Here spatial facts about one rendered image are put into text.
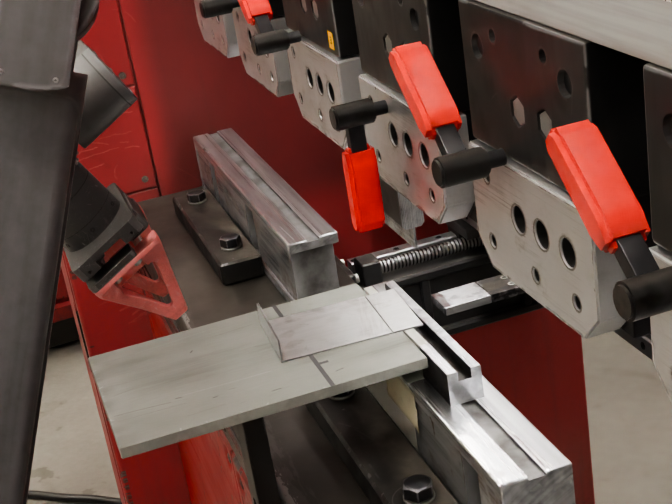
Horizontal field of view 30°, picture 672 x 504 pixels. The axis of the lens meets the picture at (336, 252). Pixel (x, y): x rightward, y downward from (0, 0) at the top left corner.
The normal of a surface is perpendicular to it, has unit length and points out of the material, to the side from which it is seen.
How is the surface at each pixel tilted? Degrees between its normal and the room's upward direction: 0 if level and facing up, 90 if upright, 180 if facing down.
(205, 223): 0
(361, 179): 91
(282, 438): 0
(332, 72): 90
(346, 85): 90
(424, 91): 39
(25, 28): 77
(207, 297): 0
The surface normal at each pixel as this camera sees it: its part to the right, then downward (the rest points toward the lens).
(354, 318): -0.15, -0.91
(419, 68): 0.08, -0.50
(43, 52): 0.19, 0.14
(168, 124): 0.32, 0.33
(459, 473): -0.94, 0.25
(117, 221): -0.61, -0.65
